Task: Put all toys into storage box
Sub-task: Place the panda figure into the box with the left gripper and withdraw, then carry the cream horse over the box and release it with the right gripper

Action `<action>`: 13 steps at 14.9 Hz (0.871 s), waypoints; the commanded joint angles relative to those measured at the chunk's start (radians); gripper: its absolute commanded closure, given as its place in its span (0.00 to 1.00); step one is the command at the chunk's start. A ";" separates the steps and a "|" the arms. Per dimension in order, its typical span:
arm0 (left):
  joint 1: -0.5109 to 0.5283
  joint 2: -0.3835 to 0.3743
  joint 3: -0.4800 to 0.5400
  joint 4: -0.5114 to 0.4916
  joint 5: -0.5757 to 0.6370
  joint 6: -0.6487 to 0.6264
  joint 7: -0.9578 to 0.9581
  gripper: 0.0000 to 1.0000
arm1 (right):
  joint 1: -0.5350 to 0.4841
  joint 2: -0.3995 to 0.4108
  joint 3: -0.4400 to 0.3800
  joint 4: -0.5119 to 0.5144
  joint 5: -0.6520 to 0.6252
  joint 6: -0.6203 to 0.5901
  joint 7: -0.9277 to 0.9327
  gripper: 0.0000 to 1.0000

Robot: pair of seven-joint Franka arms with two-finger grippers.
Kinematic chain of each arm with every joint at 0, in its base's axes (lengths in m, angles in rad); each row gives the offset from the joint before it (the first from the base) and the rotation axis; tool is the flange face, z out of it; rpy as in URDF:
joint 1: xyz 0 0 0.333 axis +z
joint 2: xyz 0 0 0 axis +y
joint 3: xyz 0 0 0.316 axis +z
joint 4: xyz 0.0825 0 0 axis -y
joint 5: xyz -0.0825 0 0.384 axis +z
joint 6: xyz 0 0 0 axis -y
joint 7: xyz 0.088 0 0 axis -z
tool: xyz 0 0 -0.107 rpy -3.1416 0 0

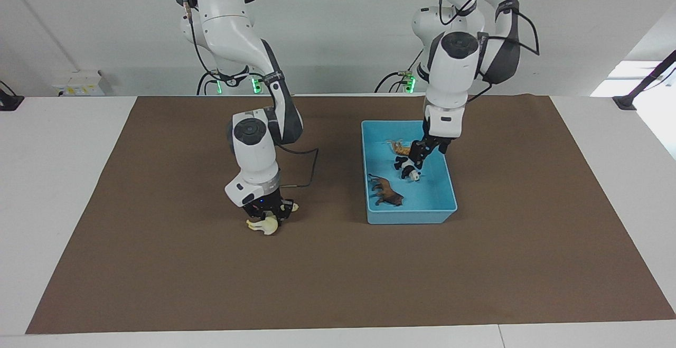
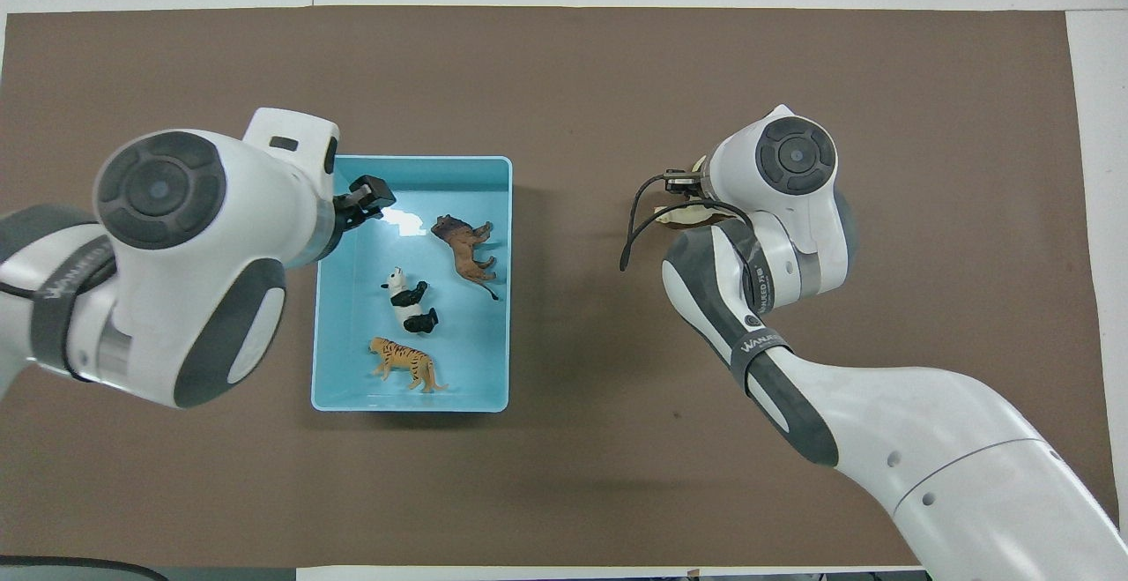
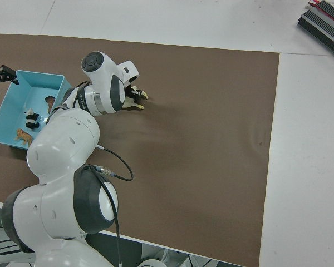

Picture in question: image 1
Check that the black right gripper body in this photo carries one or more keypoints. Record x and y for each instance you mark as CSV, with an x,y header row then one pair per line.
x,y
264,203

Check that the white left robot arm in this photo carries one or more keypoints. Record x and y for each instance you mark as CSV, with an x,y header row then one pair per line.
x,y
454,73

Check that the small tan animal figurine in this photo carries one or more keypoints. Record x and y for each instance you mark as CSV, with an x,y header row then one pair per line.
x,y
400,147

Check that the cream llama toy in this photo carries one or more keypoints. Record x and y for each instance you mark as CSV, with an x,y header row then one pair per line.
x,y
268,225

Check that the white wall outlet box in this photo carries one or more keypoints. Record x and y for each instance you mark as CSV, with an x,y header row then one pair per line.
x,y
79,84

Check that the black and white panda toy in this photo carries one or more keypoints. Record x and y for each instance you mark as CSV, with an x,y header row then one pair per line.
x,y
407,170

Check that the brown lion toy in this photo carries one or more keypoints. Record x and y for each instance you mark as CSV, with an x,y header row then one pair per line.
x,y
388,192

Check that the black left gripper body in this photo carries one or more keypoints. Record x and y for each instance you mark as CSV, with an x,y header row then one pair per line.
x,y
435,144

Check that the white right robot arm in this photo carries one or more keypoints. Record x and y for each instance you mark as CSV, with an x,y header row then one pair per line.
x,y
253,152

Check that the brown table mat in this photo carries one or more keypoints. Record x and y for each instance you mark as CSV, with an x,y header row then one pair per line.
x,y
211,274

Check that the black slanted pole stand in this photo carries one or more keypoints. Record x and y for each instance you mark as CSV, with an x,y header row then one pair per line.
x,y
641,84

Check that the black clamp stand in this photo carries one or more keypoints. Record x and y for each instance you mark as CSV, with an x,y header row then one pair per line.
x,y
8,101

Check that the light blue storage box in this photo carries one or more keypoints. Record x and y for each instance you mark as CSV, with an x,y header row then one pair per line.
x,y
422,213

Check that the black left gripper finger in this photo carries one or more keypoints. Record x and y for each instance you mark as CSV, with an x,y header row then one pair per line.
x,y
416,153
424,162

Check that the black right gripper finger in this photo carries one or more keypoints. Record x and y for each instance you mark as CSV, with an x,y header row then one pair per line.
x,y
268,216
287,209

